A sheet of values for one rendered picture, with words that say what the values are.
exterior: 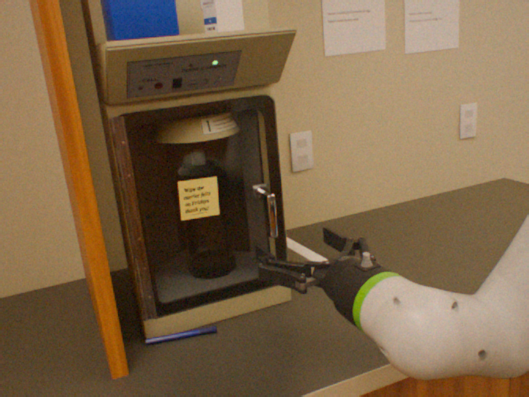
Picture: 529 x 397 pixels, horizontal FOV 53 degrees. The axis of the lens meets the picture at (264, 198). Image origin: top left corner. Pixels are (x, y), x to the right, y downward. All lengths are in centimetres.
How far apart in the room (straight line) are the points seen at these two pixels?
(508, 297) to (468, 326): 8
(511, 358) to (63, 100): 71
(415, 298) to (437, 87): 126
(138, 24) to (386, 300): 54
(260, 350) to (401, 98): 101
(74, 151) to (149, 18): 23
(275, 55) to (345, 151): 75
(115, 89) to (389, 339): 57
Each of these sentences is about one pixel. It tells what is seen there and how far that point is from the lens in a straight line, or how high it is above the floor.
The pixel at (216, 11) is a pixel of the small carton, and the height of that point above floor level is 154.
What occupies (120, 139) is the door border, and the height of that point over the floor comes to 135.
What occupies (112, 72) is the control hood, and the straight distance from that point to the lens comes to 89.
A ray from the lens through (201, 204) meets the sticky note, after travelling 103.
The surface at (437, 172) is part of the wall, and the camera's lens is 190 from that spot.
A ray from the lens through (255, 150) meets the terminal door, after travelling 104.
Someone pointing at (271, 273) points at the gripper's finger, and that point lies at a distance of 85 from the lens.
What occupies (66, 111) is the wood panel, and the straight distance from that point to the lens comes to 88.
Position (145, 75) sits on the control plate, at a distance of 91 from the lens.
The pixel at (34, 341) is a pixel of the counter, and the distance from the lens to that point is 123.
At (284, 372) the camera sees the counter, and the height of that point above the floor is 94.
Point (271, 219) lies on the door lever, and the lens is 103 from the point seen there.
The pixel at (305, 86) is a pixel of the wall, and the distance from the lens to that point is 158.
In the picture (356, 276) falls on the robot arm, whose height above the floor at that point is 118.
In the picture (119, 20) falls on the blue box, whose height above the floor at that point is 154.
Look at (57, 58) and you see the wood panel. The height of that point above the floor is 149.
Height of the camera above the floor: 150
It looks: 17 degrees down
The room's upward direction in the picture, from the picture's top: 5 degrees counter-clockwise
